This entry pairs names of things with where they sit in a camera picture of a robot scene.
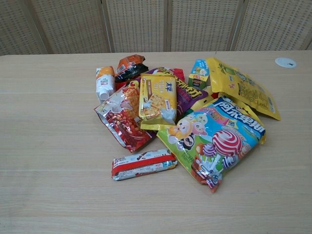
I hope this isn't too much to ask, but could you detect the yellow cracker packet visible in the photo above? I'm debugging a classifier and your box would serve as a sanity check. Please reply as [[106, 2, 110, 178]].
[[138, 73, 178, 131]]

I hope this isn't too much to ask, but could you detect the clear red peanut snack bag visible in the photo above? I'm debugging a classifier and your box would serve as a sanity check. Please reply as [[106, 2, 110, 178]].
[[94, 80, 157, 154]]

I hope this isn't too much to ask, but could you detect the purple snack bag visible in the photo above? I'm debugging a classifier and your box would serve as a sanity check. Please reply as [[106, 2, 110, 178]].
[[143, 66, 209, 118]]

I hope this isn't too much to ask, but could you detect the red white biscuit packet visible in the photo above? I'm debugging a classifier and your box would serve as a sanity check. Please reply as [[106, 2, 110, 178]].
[[111, 149, 178, 181]]

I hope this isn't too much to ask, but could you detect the orange black snack packet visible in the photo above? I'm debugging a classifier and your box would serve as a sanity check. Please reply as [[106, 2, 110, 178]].
[[114, 55, 150, 84]]

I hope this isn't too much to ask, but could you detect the small blue yellow packet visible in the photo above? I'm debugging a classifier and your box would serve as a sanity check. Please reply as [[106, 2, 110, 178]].
[[187, 58, 211, 89]]

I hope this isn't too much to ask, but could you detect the colourful lollipop bag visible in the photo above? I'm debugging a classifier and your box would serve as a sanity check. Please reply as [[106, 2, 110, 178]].
[[156, 96, 267, 194]]

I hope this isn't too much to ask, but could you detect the yellow green plum bag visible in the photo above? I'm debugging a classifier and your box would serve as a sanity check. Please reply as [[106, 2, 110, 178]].
[[206, 57, 282, 121]]

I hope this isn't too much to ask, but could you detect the woven folding screen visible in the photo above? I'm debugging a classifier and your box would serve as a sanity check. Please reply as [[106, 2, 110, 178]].
[[0, 0, 312, 57]]

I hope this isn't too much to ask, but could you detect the white round cable grommet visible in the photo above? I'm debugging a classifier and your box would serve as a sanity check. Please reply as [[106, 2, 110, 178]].
[[274, 57, 298, 69]]

